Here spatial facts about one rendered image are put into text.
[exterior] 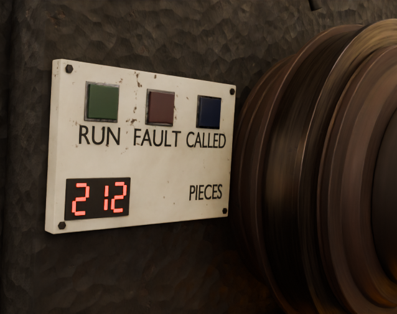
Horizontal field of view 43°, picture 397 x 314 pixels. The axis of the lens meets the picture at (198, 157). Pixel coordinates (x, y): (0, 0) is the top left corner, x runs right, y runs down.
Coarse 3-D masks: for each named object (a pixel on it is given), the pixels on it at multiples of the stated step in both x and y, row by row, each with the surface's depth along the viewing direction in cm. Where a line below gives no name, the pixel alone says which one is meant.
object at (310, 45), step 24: (312, 48) 69; (288, 72) 66; (264, 96) 71; (240, 120) 72; (264, 120) 64; (240, 144) 70; (264, 144) 63; (240, 168) 70; (240, 192) 70; (240, 216) 71; (240, 240) 73; (264, 264) 65; (288, 312) 70
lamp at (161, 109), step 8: (152, 96) 59; (160, 96) 60; (168, 96) 60; (152, 104) 59; (160, 104) 60; (168, 104) 61; (152, 112) 59; (160, 112) 60; (168, 112) 61; (152, 120) 59; (160, 120) 60; (168, 120) 61
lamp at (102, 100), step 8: (88, 88) 53; (96, 88) 54; (104, 88) 54; (112, 88) 55; (88, 96) 53; (96, 96) 54; (104, 96) 55; (112, 96) 55; (88, 104) 53; (96, 104) 54; (104, 104) 55; (112, 104) 55; (88, 112) 53; (96, 112) 54; (104, 112) 55; (112, 112) 55
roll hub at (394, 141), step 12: (396, 120) 63; (396, 132) 62; (384, 144) 62; (396, 144) 61; (384, 156) 61; (396, 156) 60; (384, 168) 61; (396, 168) 60; (384, 180) 61; (396, 180) 60; (372, 192) 62; (384, 192) 61; (396, 192) 60; (372, 204) 62; (384, 204) 61; (396, 204) 60; (372, 216) 62; (384, 216) 61; (396, 216) 60; (372, 228) 63; (384, 228) 61; (396, 228) 60; (384, 240) 62; (396, 240) 61; (384, 252) 63; (396, 252) 62; (384, 264) 64; (396, 264) 63; (396, 276) 65
